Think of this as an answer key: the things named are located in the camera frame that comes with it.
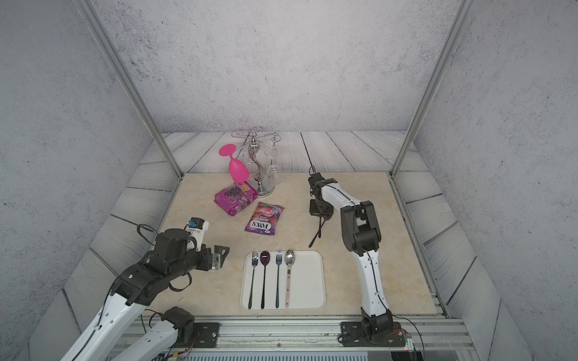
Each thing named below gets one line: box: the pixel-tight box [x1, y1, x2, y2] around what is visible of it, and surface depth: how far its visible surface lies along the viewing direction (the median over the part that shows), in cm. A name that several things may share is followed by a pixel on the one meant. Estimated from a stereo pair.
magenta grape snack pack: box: [213, 180, 259, 217], surface depth 107 cm
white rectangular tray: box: [240, 250, 327, 311], surface depth 86 cm
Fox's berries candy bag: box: [244, 201, 286, 236], surface depth 101 cm
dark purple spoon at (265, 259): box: [259, 250, 271, 310], surface depth 91 cm
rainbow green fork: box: [247, 251, 259, 310], surface depth 91 cm
